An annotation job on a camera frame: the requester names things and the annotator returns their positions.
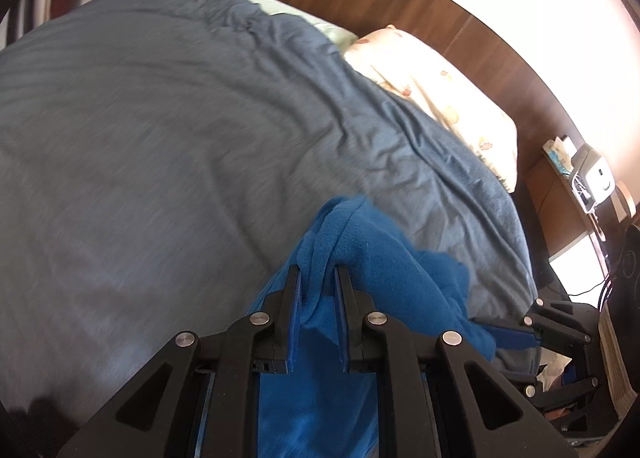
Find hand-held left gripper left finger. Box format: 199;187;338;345
56;265;303;458

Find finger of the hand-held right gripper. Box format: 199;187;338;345
470;298;603;353
500;344;608;414

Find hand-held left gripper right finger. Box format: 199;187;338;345
334;265;576;458

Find blue pants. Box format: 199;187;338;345
200;195;497;458

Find beige woven mat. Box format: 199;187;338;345
599;298;637;416

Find wooden nightstand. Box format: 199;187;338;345
525;143;608;261

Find black round object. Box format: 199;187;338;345
607;223;640;313

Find white device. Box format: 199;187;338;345
570;144;617;213

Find tissue box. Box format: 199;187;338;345
542;136;581;175

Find grey blanket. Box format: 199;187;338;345
0;0;538;444

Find cream printed pillow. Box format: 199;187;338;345
342;25;518;193

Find pale green pillow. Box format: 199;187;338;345
244;0;360;56

